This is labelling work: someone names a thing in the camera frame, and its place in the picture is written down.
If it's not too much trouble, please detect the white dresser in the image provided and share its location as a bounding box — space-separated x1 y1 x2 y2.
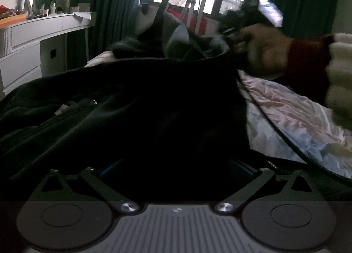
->
0 12 97 97

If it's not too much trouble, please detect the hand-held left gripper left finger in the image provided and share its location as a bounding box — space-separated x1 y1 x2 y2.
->
30 159 140 214

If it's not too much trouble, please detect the person's right hand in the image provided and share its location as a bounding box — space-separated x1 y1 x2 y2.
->
235 25 293 81

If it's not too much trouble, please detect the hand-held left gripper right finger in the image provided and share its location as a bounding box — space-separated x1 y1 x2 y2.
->
215 159 328 214

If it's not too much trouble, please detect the black cable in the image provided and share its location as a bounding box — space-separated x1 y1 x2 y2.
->
239 77 352 180

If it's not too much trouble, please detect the person's right forearm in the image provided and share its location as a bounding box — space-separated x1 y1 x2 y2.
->
271 32 352 134

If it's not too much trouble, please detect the red cloth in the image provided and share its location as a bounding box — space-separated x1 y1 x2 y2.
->
167 8 208 36

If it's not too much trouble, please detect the white box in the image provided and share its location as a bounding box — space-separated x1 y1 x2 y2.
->
70 3 91 13

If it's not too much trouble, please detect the metal clothes stand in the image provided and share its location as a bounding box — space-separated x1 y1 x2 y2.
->
179 0 215 35

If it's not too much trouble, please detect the orange box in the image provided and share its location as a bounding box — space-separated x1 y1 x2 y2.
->
0 12 28 28

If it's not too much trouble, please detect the black jacket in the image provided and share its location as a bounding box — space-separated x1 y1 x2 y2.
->
0 49 251 203

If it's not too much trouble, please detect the grey clothes pile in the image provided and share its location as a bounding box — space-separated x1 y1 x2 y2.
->
109 11 231 62

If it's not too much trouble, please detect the pink and white bed sheet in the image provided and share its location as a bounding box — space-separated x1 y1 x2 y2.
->
237 69 352 180

